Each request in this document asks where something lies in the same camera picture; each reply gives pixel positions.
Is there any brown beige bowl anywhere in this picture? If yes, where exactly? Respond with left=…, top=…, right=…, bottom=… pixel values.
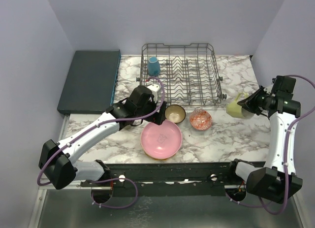
left=165, top=104, right=186, bottom=124

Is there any yellow-green faceted mug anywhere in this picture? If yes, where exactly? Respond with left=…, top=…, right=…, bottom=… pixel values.
left=226, top=92, right=254, bottom=119

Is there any red patterned bowl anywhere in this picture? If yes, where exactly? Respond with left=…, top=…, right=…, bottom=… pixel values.
left=189, top=109, right=212, bottom=130

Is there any blue floral mug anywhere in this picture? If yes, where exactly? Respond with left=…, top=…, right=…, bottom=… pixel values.
left=147, top=57, right=160, bottom=76

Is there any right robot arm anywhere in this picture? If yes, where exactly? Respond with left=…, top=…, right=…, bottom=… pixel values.
left=226, top=76, right=303, bottom=204

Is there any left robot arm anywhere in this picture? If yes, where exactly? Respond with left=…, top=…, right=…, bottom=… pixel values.
left=39, top=84, right=166, bottom=190

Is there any pink plate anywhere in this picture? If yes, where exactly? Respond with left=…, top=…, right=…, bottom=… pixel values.
left=140, top=120, right=183, bottom=157

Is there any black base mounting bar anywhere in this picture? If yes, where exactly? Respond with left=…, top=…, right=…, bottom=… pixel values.
left=80, top=162, right=245, bottom=197

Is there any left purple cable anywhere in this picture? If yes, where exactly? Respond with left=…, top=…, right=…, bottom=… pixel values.
left=36, top=76, right=165, bottom=187

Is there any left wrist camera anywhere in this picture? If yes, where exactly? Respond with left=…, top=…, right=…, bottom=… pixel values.
left=146, top=84, right=161, bottom=102

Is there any grey wire dish rack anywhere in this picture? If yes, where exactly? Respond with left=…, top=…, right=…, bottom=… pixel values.
left=137, top=43, right=227, bottom=106

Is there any dark grey network switch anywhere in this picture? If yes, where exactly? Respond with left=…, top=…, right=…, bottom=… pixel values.
left=57, top=50, right=121, bottom=115

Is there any aluminium rail frame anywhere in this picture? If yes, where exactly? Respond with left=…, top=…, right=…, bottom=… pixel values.
left=39, top=114, right=72, bottom=189

